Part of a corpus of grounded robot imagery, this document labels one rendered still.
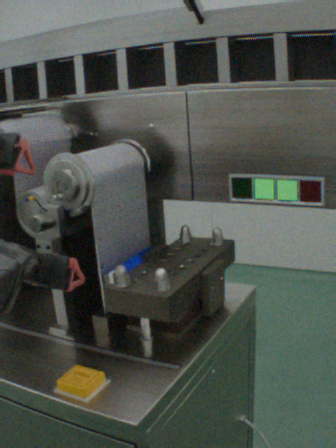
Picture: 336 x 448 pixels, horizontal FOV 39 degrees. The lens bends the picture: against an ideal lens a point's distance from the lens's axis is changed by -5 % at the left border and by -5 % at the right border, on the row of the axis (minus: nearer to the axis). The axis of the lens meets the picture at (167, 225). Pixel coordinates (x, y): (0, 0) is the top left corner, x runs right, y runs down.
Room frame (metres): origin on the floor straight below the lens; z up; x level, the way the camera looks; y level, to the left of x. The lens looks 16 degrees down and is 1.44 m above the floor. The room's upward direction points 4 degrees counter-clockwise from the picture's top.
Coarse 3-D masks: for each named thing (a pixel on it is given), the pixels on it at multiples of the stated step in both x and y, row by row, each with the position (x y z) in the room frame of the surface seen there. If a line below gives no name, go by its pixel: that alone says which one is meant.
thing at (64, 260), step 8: (40, 256) 0.87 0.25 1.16; (48, 256) 0.90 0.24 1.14; (56, 256) 0.90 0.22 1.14; (64, 256) 0.89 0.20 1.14; (40, 264) 0.85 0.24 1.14; (48, 264) 0.87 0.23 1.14; (56, 264) 0.89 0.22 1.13; (64, 264) 0.88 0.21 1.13; (40, 272) 0.85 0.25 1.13; (48, 272) 0.87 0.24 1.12; (56, 272) 0.88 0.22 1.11; (64, 272) 0.88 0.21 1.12; (24, 280) 0.91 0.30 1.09; (32, 280) 0.90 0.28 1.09; (40, 280) 0.87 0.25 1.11; (48, 280) 0.88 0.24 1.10; (56, 280) 0.87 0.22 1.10; (64, 280) 0.87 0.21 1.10
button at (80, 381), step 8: (72, 368) 0.83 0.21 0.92; (80, 368) 0.83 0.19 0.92; (88, 368) 0.83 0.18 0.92; (64, 376) 0.80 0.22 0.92; (72, 376) 0.80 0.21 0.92; (80, 376) 0.80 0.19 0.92; (88, 376) 0.80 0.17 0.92; (96, 376) 0.80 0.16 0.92; (104, 376) 0.81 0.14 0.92; (64, 384) 0.78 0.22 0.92; (72, 384) 0.77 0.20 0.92; (80, 384) 0.77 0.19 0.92; (88, 384) 0.77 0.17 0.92; (96, 384) 0.79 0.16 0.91; (72, 392) 0.77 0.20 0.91; (80, 392) 0.76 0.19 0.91; (88, 392) 0.76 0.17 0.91
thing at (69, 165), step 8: (56, 168) 1.09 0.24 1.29; (64, 168) 1.07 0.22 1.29; (72, 168) 1.06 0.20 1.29; (80, 168) 1.06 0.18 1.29; (48, 176) 1.10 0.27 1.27; (80, 176) 1.05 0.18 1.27; (48, 184) 1.10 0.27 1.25; (80, 184) 1.05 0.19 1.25; (80, 192) 1.06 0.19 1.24; (80, 200) 1.06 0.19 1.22; (64, 208) 1.08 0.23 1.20; (72, 208) 1.07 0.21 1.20
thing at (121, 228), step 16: (128, 192) 1.19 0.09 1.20; (144, 192) 1.26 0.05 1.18; (96, 208) 1.07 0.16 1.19; (112, 208) 1.12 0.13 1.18; (128, 208) 1.18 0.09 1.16; (144, 208) 1.25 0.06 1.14; (96, 224) 1.06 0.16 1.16; (112, 224) 1.12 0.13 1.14; (128, 224) 1.18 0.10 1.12; (144, 224) 1.25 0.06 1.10; (96, 240) 1.06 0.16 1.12; (112, 240) 1.11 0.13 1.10; (128, 240) 1.17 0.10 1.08; (144, 240) 1.24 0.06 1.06; (112, 256) 1.11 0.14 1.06; (128, 256) 1.17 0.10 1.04
